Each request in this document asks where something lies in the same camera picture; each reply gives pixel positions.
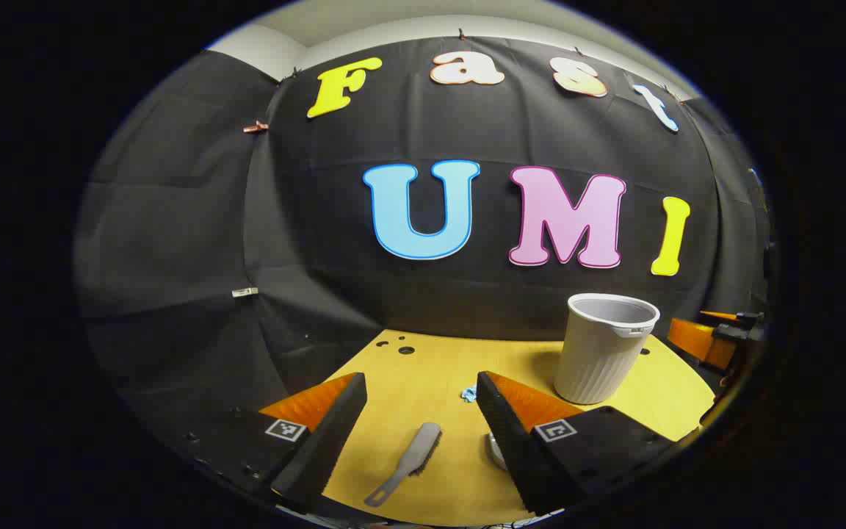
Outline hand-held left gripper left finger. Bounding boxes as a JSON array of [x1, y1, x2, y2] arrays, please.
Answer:
[[173, 371, 369, 511]]

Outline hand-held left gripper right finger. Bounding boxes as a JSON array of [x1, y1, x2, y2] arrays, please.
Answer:
[[476, 370, 681, 517]]

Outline grey dustpan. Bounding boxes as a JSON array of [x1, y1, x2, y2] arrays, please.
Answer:
[[485, 432, 512, 471]]

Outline small grey broom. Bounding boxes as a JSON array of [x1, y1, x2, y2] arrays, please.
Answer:
[[364, 422, 443, 508]]

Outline grey ribbed garbage bin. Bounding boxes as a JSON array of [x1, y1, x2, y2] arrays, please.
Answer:
[[554, 292, 661, 406]]

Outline yellow wooden desktop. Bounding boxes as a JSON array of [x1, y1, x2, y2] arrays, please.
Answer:
[[320, 328, 717, 527]]

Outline black backdrop cloth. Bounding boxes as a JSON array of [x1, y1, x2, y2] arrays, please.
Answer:
[[74, 35, 773, 471]]

